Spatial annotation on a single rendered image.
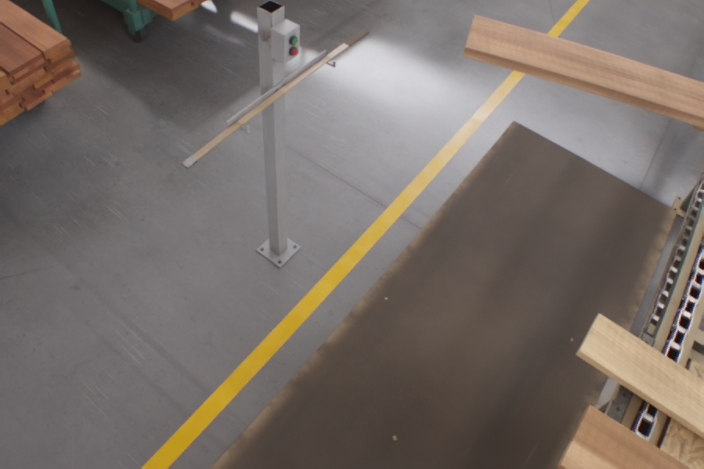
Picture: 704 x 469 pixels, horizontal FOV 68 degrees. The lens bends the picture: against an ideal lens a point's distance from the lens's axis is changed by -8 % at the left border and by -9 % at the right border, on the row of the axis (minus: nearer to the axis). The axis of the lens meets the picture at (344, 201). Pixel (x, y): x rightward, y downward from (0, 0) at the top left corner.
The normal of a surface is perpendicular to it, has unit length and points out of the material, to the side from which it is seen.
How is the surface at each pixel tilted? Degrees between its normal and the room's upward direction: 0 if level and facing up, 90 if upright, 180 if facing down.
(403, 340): 0
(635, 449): 0
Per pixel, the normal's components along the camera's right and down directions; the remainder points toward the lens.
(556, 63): 0.07, -0.62
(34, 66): 0.80, 0.50
